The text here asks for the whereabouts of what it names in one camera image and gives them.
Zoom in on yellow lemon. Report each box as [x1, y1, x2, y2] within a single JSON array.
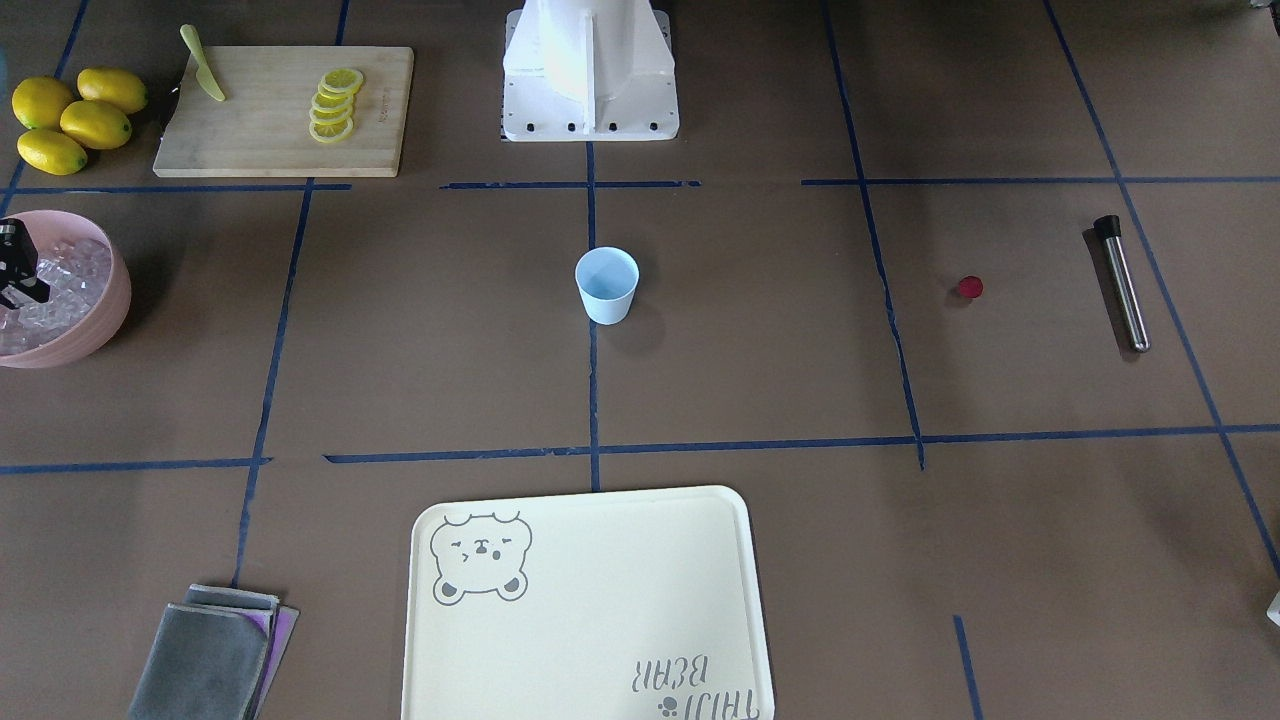
[[15, 129, 90, 176], [10, 76, 76, 131], [76, 67, 148, 115], [59, 100, 133, 150]]

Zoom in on grey folded cloths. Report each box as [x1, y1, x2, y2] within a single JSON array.
[[127, 584, 300, 719]]

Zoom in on cream bear serving tray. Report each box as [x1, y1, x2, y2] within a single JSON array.
[[399, 486, 776, 719]]

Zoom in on yellow-green plastic knife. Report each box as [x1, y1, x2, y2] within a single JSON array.
[[179, 24, 227, 102]]

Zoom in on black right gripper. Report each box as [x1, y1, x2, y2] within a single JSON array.
[[1, 220, 51, 310]]

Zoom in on yellow lemon lower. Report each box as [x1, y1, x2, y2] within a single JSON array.
[[15, 129, 90, 176]]

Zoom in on steel muddler black tip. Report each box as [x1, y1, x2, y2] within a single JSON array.
[[1092, 214, 1151, 354]]

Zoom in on lemon slices stack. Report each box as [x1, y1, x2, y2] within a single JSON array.
[[307, 67, 365, 143]]

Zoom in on red strawberry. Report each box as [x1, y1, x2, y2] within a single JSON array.
[[955, 275, 986, 300]]

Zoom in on yellow lemon middle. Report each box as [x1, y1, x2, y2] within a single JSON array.
[[59, 100, 133, 150]]

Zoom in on pink bowl of ice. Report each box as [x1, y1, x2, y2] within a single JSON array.
[[0, 210, 132, 370]]

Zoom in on light blue plastic cup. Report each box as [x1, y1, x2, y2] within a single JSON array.
[[573, 247, 640, 325]]

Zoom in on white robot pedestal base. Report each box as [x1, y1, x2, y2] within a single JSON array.
[[500, 1, 681, 143]]

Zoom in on wooden cutting board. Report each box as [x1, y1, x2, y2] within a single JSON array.
[[154, 46, 415, 178]]

